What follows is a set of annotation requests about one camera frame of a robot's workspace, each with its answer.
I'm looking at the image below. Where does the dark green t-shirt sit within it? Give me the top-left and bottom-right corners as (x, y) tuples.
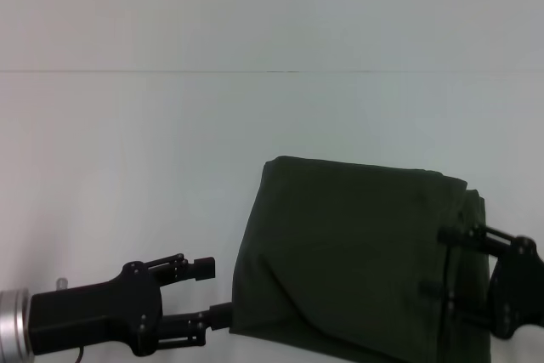
(228, 156), (495, 363)

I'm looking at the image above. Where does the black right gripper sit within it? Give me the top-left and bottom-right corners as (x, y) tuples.
(417, 224), (544, 341)

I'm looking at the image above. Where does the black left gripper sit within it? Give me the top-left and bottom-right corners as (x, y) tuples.
(28, 252), (235, 358)

